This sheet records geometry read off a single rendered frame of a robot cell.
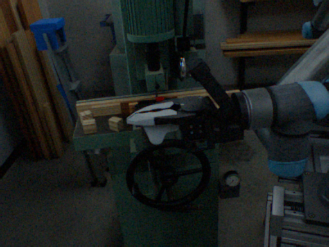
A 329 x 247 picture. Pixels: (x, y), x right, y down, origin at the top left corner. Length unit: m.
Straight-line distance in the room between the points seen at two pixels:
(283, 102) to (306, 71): 0.17
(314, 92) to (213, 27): 3.06
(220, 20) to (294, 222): 2.84
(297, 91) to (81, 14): 3.30
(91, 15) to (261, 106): 3.25
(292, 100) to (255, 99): 0.07
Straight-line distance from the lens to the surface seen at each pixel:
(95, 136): 1.22
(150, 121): 0.56
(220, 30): 3.67
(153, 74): 1.24
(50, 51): 2.03
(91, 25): 3.76
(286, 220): 1.06
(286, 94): 0.61
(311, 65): 0.76
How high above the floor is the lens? 1.50
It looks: 29 degrees down
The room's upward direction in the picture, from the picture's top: 5 degrees counter-clockwise
